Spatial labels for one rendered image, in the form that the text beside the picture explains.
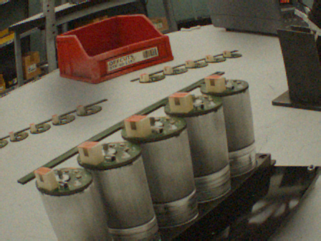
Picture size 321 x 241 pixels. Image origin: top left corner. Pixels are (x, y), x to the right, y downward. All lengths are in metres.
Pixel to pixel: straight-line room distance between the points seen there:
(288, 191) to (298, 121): 0.14
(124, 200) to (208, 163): 0.06
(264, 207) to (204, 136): 0.05
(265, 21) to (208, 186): 0.55
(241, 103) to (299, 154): 0.09
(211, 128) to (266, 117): 0.18
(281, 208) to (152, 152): 0.07
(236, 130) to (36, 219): 0.13
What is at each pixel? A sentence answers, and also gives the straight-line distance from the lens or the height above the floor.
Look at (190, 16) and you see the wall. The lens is 6.13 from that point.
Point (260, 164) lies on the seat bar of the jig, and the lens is 0.29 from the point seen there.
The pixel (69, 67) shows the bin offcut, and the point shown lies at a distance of 0.69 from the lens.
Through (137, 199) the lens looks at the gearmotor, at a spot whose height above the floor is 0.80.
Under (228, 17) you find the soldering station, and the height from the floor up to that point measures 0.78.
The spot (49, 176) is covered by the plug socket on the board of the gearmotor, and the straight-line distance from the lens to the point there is 0.19.
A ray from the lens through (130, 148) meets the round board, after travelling 0.22.
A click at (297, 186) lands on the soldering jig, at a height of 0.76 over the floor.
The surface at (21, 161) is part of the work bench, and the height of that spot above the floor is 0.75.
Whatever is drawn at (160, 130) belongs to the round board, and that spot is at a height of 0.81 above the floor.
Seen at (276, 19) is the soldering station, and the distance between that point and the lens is 0.78.
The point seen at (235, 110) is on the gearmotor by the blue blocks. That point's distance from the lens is 0.28.
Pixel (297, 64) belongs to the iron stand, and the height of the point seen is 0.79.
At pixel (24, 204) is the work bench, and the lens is 0.35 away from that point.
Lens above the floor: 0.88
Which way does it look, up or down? 17 degrees down
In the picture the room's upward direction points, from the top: 10 degrees counter-clockwise
